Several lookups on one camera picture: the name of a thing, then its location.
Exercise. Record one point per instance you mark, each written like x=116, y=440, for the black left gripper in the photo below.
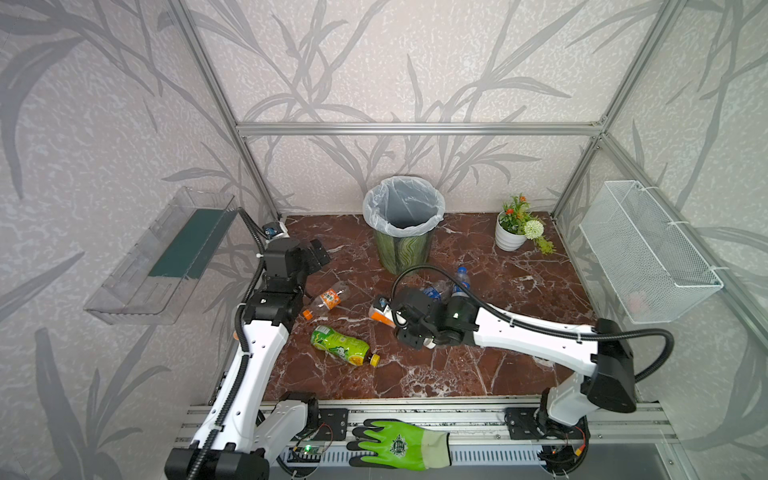
x=310, y=258

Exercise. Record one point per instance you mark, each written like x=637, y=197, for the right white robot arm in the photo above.
x=601, y=362

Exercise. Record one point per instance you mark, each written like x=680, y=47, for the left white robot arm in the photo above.
x=232, y=442

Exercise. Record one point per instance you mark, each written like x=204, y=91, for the green label soda bottle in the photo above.
x=352, y=350

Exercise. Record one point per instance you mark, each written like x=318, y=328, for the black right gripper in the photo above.
x=400, y=315

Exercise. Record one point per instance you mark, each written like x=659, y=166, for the artificial green flower plant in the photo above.
x=516, y=219

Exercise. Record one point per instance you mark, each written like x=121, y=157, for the clear plastic bin liner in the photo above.
x=404, y=206

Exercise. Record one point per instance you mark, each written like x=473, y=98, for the green circuit board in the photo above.
x=309, y=453

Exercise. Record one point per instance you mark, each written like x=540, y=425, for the orange label soda bottle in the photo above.
x=326, y=301

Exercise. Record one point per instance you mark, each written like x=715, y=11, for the crushed Pepsi bottle blue cap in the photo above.
x=440, y=290

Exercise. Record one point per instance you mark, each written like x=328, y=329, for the clear acrylic wall shelf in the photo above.
x=157, y=277

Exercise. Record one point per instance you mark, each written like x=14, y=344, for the green work glove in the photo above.
x=393, y=444

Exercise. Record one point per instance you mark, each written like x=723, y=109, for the white wire mesh basket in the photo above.
x=655, y=270

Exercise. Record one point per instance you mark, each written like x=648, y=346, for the upright-lying Pepsi bottle blue cap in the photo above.
x=462, y=286

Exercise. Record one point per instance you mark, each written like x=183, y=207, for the green wood-pattern trash bin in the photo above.
x=398, y=254

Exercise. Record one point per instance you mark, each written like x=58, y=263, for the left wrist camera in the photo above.
x=274, y=230

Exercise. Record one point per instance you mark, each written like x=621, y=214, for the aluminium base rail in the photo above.
x=479, y=434

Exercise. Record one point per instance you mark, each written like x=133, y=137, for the white flower pot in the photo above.
x=505, y=240

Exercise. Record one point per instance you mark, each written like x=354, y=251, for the red label bottle yellow cap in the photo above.
x=380, y=311

